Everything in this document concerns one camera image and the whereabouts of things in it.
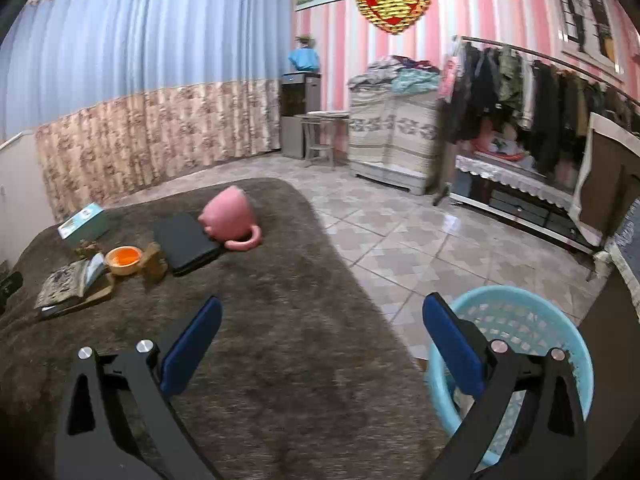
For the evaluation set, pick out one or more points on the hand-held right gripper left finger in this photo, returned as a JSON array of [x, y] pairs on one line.
[[192, 345]]

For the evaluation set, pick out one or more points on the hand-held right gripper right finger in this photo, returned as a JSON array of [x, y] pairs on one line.
[[452, 345]]

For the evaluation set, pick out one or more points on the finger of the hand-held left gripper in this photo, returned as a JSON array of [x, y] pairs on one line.
[[11, 287]]

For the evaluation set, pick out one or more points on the printed booklet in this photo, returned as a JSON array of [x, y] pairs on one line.
[[67, 280]]

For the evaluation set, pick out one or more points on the light blue plastic basket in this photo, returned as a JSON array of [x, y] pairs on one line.
[[525, 310]]

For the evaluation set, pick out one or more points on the small orange bowl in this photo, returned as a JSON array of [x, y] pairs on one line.
[[123, 259]]

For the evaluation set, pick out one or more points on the white cabinet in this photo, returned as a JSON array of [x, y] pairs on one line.
[[20, 200]]

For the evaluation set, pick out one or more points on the teal tissue box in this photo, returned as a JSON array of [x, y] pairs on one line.
[[85, 225]]

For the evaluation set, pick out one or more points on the black flat case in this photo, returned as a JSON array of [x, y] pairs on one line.
[[185, 242]]

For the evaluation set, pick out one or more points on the brown shaggy rug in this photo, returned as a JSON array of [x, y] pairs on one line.
[[300, 360]]

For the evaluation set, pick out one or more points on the pink cup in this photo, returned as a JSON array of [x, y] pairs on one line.
[[227, 215]]

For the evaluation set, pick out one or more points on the low black cabinet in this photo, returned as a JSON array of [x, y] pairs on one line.
[[520, 212]]

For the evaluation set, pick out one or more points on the white lace cloth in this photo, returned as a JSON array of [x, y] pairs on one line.
[[510, 175]]

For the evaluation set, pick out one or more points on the blue patterned fringed cloth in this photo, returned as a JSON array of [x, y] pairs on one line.
[[627, 255]]

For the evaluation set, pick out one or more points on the colourful picture box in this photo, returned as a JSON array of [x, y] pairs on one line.
[[500, 147]]

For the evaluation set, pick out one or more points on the patterned cloth covered cabinet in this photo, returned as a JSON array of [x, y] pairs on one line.
[[395, 140]]

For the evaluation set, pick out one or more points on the brown wooden board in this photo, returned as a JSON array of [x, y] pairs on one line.
[[607, 180]]

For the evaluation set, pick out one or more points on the grey water dispenser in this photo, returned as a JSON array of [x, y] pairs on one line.
[[297, 115]]

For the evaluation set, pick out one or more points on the row of hanging clothes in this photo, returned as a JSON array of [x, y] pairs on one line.
[[535, 105]]

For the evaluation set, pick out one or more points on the small metal table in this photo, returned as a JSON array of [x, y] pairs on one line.
[[325, 115]]

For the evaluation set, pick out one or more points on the pink hanging bag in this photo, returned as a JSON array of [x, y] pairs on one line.
[[450, 77]]

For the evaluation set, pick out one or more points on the pile of folded clothes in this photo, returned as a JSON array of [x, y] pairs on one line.
[[395, 75]]

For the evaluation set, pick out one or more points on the blue and floral curtain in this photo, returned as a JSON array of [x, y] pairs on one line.
[[150, 45]]

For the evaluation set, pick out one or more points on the metal clothes rack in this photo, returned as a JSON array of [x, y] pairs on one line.
[[530, 52]]

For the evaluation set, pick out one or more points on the blue cloth bottle cover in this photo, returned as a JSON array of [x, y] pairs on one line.
[[304, 60]]

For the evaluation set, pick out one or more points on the small potted plant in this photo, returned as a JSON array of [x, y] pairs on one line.
[[304, 42]]

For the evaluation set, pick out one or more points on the red heart wall decoration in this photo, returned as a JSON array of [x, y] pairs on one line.
[[394, 2]]

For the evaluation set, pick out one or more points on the framed wall poster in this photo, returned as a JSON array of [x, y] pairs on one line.
[[587, 20]]

